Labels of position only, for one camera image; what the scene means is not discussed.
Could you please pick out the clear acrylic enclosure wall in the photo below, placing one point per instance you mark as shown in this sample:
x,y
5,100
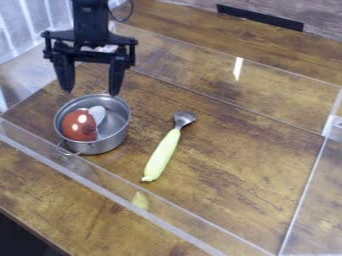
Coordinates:
x,y
252,187

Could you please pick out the spoon with yellow-green handle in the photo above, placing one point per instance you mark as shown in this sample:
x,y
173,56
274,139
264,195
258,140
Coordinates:
x,y
164,152

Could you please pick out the black bar in background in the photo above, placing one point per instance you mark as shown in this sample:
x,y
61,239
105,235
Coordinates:
x,y
262,18

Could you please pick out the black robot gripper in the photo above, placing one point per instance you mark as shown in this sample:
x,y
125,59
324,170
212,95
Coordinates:
x,y
90,43

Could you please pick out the small silver pot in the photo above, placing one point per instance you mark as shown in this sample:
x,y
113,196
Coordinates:
x,y
113,129

